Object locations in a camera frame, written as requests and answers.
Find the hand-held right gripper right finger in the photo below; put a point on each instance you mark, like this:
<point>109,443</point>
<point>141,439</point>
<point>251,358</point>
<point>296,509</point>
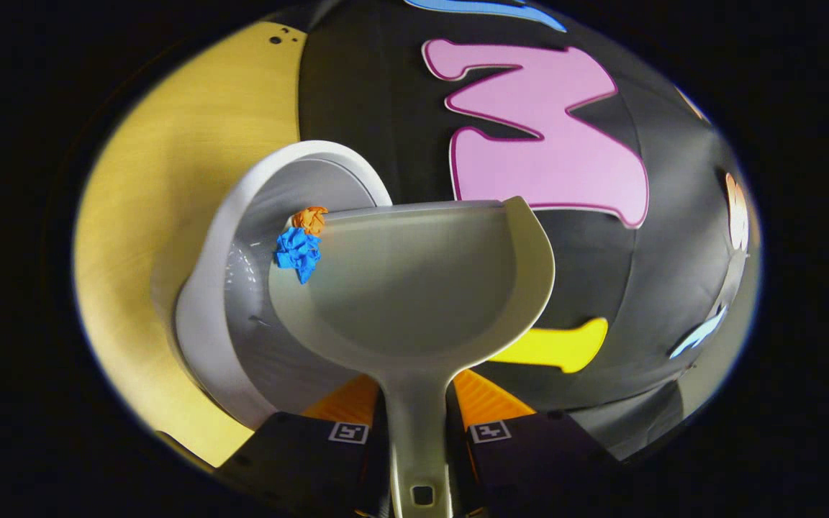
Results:
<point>522,460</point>

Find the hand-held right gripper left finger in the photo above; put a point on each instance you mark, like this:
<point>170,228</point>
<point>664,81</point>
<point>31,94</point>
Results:
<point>314,460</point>

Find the white ribbed garbage bin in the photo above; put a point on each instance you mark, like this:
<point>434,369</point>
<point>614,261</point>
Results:
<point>206,324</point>

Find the white dustpan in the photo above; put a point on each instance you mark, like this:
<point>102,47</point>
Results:
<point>422,288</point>

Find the blue paper trash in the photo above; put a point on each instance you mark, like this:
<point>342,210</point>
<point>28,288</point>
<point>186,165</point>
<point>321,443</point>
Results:
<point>298,253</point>

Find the orange paper trash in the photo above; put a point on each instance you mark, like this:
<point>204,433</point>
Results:
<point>311,219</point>

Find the wooden desktop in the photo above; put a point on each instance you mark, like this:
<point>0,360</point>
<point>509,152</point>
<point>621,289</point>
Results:
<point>155,180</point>

